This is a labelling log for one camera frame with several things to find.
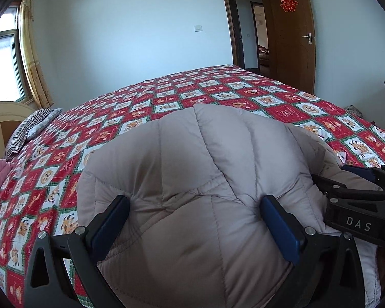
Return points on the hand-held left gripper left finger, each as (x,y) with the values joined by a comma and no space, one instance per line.
(106,227)

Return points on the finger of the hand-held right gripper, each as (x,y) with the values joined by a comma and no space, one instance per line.
(335,189)
(356,169)

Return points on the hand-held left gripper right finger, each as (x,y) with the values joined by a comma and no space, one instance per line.
(280,227)

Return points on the beige puffer jacket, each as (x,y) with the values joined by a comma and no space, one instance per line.
(195,173)

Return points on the grey cloth bundle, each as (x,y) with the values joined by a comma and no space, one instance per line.
(353,110)

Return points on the red patterned bedspread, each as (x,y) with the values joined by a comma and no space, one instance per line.
(115,118)

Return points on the striped grey pillow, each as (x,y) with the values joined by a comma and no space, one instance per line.
(29,131)

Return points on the brown wooden door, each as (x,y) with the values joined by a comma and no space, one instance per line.
(292,38)

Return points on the dark red sofa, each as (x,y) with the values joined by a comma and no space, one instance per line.
(263,54)

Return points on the cream and wood headboard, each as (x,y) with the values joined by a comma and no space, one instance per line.
(0,118)

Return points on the red paper door decoration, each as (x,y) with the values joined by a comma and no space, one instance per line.
(288,1)

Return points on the yellow curtain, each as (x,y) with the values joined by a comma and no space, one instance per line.
(33,54)

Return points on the window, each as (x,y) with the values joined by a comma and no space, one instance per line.
(3,67)

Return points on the wooden door frame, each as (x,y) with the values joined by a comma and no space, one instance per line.
(226,12)

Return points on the white wall switch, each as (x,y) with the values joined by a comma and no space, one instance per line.
(198,28)

